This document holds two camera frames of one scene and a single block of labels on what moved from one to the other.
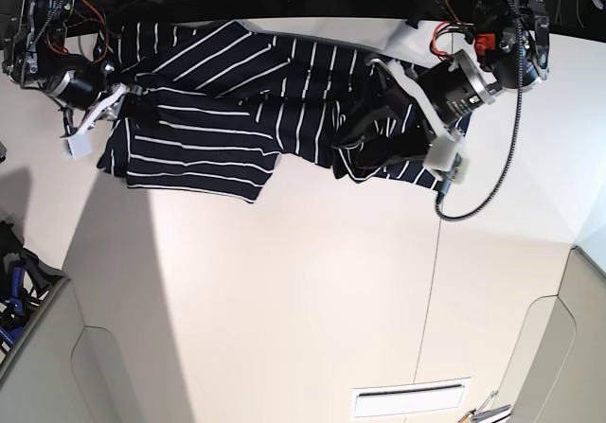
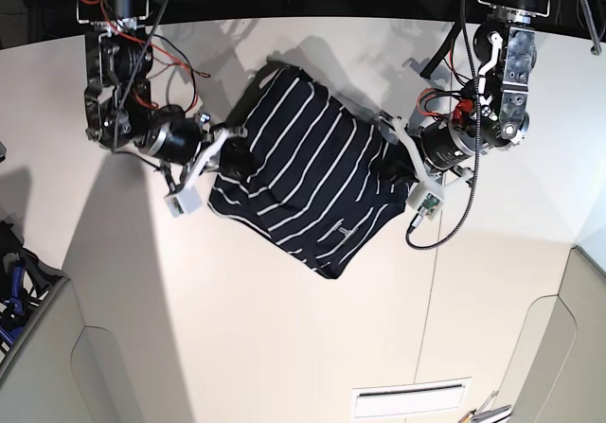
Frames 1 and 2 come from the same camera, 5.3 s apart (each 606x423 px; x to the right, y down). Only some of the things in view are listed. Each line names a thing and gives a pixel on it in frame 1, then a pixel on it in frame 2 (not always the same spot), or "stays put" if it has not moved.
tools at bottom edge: (487, 414) stays put
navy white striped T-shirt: (204, 108) → (311, 172)
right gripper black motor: (394, 131) → (440, 148)
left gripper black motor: (81, 84) → (176, 139)
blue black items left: (25, 280) stays put
